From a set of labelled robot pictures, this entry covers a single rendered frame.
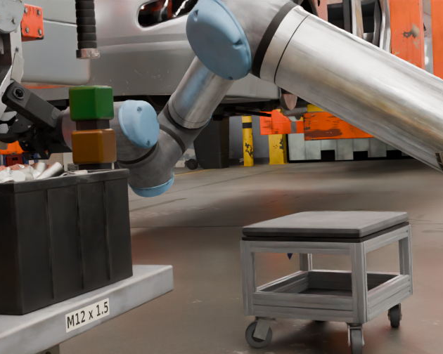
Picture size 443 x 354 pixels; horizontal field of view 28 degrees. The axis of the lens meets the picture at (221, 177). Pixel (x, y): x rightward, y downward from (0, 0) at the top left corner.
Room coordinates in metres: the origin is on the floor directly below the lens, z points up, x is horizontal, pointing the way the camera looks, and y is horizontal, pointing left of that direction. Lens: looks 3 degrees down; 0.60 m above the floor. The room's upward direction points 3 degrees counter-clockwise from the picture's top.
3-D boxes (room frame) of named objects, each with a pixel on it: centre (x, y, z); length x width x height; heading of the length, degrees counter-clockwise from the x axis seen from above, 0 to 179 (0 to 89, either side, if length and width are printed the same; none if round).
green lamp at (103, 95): (1.02, 0.15, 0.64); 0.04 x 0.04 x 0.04; 70
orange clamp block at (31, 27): (1.86, 0.41, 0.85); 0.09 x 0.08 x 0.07; 160
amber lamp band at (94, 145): (1.02, 0.15, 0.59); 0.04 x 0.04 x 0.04; 70
